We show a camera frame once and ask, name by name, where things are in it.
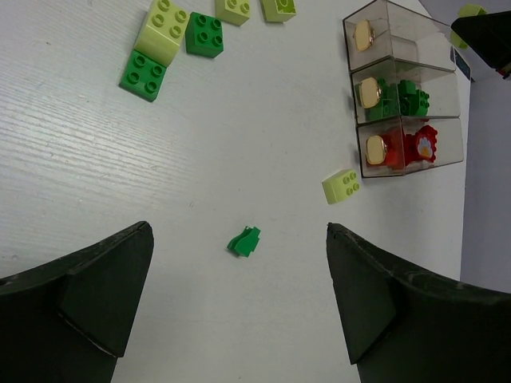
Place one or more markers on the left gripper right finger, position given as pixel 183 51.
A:
pixel 404 323

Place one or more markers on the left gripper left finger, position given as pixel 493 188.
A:
pixel 69 320

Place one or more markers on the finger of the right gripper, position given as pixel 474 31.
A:
pixel 489 37

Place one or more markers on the long dark green lego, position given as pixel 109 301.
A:
pixel 412 100

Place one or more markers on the red rounded flower lego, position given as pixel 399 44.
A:
pixel 421 146

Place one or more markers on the pale yellow-green lego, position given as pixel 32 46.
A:
pixel 341 186

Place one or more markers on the small green sloped lego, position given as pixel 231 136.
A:
pixel 245 243

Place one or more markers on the pale yellow lego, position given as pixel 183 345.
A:
pixel 162 32
pixel 235 12

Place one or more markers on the light green lego upturned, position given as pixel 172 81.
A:
pixel 465 12

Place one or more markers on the green square lego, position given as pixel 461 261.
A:
pixel 388 105

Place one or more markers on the red long lego brick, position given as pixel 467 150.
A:
pixel 394 157

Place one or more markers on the right blue table label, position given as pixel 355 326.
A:
pixel 461 64

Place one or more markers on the far clear plastic container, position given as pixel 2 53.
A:
pixel 384 29

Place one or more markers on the clear plastic container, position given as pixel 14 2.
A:
pixel 440 84
pixel 384 29
pixel 372 150

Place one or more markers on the middle clear plastic container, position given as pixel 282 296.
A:
pixel 440 84

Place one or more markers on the near clear plastic container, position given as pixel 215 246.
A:
pixel 372 150

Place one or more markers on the lime lego top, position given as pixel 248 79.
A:
pixel 278 11

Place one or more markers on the pale yellow lego top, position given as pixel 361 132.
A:
pixel 235 12

